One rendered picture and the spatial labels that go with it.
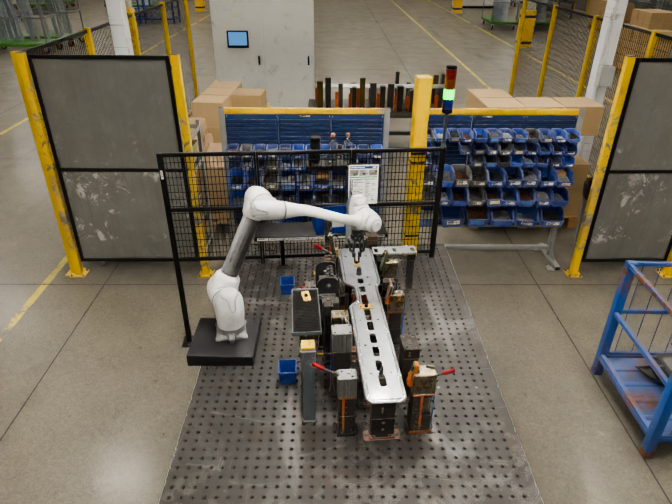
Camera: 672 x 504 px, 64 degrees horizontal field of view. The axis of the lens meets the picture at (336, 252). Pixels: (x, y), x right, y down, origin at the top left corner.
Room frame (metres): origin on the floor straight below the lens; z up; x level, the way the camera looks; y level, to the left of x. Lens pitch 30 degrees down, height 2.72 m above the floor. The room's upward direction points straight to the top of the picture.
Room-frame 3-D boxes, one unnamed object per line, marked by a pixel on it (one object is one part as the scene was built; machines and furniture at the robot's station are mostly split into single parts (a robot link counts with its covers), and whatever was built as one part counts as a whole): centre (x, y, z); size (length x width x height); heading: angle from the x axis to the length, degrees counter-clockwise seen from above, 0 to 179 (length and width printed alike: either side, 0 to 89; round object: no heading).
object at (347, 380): (1.82, -0.05, 0.88); 0.11 x 0.10 x 0.36; 95
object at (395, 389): (2.40, -0.18, 1.00); 1.38 x 0.22 x 0.02; 5
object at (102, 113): (4.34, 1.83, 1.00); 1.34 x 0.14 x 2.00; 91
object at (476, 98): (5.74, -2.05, 0.68); 1.20 x 0.80 x 1.35; 93
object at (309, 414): (1.91, 0.12, 0.92); 0.08 x 0.08 x 0.44; 5
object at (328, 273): (2.51, 0.04, 0.94); 0.18 x 0.13 x 0.49; 5
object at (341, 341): (2.08, -0.03, 0.90); 0.13 x 0.10 x 0.41; 95
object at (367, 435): (1.79, -0.22, 0.84); 0.18 x 0.06 x 0.29; 95
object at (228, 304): (2.52, 0.61, 0.92); 0.18 x 0.16 x 0.22; 24
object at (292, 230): (3.30, 0.11, 1.01); 0.90 x 0.22 x 0.03; 95
